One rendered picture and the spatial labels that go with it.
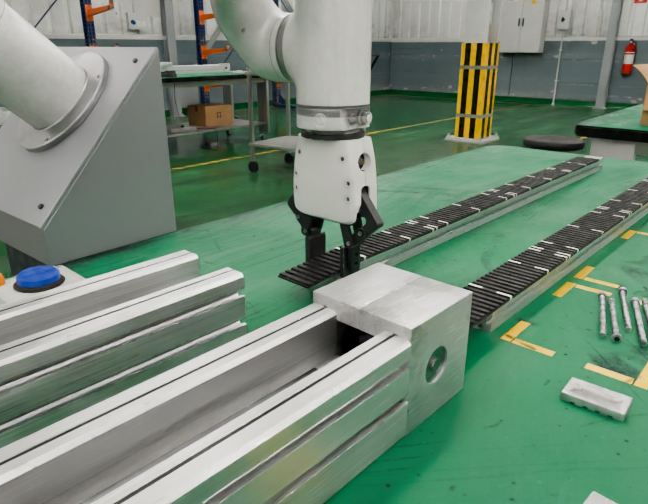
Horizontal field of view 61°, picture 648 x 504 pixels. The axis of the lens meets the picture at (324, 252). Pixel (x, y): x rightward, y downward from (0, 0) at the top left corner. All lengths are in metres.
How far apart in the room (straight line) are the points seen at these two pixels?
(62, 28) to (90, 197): 7.92
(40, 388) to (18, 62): 0.56
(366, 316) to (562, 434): 0.18
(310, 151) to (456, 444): 0.36
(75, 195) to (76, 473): 0.55
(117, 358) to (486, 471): 0.30
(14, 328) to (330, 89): 0.37
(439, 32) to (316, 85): 12.52
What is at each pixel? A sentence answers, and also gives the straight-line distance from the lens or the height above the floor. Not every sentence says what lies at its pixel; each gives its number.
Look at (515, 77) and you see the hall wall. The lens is 12.26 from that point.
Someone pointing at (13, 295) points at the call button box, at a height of 0.84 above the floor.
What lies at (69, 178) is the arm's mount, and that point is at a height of 0.90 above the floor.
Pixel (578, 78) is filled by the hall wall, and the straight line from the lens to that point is 11.83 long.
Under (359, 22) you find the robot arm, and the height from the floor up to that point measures 1.09.
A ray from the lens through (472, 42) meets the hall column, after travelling 6.90.
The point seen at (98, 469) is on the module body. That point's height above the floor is 0.84.
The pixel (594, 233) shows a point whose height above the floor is 0.81.
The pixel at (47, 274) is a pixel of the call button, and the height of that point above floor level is 0.85.
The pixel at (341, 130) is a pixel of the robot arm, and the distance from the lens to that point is 0.62.
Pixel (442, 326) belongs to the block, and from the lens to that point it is 0.45.
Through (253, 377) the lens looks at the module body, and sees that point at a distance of 0.41.
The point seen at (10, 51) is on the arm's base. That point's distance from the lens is 0.91.
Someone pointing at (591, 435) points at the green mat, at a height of 0.78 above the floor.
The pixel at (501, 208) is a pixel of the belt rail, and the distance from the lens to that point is 1.06.
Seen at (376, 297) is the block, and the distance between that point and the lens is 0.45.
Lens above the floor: 1.07
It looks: 20 degrees down
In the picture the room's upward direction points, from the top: straight up
